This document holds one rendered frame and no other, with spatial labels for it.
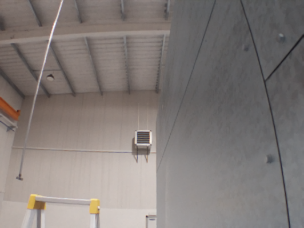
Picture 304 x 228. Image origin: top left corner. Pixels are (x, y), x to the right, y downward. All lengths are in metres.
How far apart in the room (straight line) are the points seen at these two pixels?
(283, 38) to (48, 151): 11.54
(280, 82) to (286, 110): 0.03
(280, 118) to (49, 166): 11.34
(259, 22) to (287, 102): 0.12
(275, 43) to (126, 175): 10.44
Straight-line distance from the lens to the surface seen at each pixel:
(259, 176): 0.31
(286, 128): 0.26
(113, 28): 7.84
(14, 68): 11.34
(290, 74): 0.26
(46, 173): 11.47
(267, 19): 0.31
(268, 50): 0.30
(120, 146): 10.95
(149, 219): 10.40
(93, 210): 1.20
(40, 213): 1.41
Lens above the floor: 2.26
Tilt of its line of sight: 24 degrees up
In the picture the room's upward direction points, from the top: straight up
